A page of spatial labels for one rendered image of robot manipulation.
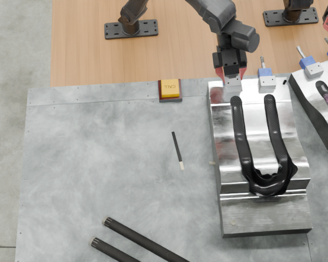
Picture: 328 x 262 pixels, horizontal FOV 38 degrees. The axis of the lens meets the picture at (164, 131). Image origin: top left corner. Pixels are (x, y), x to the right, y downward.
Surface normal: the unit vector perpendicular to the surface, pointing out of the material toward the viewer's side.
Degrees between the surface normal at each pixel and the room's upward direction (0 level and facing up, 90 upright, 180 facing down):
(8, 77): 0
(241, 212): 0
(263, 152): 27
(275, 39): 0
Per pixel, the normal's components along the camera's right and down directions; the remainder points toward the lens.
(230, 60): -0.22, -0.67
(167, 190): -0.02, -0.43
